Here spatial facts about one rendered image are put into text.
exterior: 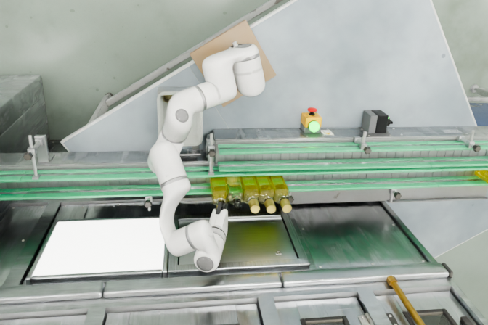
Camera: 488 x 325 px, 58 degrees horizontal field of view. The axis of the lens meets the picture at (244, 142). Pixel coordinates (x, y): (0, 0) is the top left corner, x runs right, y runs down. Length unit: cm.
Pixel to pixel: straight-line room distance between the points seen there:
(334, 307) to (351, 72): 95
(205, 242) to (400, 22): 120
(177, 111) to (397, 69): 103
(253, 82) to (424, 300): 88
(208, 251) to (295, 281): 33
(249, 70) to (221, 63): 11
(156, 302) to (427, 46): 145
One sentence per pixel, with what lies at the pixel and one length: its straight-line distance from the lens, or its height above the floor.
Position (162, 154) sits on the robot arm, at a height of 129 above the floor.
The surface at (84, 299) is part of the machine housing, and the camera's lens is 147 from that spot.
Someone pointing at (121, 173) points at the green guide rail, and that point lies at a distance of 174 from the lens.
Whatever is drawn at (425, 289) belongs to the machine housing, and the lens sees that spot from 161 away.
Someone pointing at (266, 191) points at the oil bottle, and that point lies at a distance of 162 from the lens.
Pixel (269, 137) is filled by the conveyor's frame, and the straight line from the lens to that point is 177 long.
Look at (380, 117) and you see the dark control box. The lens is 192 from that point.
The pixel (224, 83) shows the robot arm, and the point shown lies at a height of 113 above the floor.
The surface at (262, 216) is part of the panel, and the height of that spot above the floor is 101.
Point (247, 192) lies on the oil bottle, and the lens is 161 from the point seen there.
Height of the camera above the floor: 248
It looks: 67 degrees down
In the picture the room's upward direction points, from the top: 161 degrees clockwise
